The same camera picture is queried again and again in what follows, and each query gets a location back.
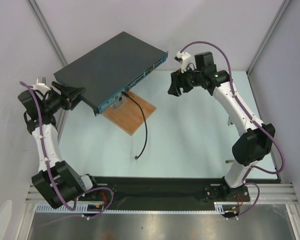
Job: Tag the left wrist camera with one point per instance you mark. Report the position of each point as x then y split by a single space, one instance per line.
41 85

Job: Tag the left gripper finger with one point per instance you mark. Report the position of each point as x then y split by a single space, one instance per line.
74 98
61 87

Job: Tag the wooden board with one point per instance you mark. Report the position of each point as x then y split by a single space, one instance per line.
127 115

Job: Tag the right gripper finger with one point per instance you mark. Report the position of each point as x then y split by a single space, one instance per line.
176 80
174 90

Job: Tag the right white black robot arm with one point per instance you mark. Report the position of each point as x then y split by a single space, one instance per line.
254 141

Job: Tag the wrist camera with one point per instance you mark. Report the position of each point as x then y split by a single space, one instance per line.
184 59
41 85

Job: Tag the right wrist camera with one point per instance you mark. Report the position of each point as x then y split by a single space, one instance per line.
184 59

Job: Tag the white slotted cable duct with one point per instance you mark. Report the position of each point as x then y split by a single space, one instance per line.
82 208

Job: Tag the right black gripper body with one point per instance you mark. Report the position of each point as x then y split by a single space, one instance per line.
182 81

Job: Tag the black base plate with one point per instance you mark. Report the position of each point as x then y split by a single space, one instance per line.
168 194

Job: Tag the dark grey network switch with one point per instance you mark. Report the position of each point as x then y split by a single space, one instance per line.
114 67

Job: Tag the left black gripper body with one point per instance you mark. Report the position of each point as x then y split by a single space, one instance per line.
66 103

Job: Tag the aluminium rail frame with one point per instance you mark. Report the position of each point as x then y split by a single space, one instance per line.
275 216

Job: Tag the silver transceiver module flat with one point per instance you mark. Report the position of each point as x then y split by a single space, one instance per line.
229 161

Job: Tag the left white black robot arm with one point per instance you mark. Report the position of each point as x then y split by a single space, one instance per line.
56 181

